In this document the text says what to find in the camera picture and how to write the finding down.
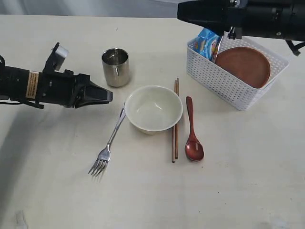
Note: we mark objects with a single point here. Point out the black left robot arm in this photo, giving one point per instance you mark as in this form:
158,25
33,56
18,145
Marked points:
35,89

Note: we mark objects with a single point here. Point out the dark red wooden spoon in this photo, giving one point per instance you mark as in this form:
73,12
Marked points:
193,148

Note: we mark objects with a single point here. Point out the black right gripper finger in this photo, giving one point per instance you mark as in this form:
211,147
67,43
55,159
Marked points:
210,14

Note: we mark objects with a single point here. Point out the blue snack packet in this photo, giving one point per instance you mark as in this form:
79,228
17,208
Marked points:
205,43

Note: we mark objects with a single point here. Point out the stainless steel cup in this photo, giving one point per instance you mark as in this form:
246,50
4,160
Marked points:
115,62

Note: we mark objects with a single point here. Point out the grey ceramic bowl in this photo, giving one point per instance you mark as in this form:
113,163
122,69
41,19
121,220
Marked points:
153,109

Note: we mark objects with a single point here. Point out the brown wooden plate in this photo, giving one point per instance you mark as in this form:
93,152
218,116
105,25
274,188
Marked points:
247,64

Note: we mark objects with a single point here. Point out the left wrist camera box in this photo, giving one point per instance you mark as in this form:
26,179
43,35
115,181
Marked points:
56,58

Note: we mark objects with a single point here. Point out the wooden chopstick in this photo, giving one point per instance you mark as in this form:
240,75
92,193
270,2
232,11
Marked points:
173,132
176,126

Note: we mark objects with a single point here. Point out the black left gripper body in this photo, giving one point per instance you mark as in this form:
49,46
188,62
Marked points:
66,89

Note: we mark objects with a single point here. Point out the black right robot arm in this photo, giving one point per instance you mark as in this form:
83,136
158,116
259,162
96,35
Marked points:
277,19

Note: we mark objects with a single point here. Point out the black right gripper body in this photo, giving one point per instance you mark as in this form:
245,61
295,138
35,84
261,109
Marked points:
236,13

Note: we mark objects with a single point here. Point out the metal cutlery handle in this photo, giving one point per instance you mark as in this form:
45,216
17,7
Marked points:
217,47
104,156

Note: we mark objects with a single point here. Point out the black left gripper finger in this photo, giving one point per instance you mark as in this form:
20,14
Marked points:
95,95

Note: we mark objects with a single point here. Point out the white perforated plastic basket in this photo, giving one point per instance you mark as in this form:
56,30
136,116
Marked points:
225,85

